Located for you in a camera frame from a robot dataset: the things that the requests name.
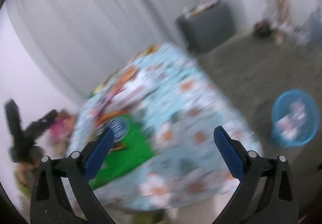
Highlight white paper sheet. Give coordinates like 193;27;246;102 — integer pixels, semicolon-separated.
275;115;298;141

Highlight clear plastic zip bag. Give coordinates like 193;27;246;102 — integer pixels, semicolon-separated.
290;101;306;120

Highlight green snack packet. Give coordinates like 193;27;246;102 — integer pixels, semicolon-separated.
89;111;154;190

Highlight blue plastic mesh basket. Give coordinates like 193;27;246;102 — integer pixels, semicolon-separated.
271;89;320;148

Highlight floral light-blue tablecloth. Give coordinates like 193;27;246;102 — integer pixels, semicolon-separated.
67;43;262;212

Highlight black bag on floor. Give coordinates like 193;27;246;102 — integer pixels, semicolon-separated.
254;20;273;38

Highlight white bags pile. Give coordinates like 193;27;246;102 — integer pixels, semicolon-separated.
272;21;310;45

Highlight dark grey cabinet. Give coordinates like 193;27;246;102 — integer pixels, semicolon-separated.
176;4;237;53

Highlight grey curtain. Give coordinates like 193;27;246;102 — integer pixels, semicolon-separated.
4;0;227;104

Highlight clutter on cabinet top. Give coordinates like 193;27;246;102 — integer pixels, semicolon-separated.
182;0;220;19

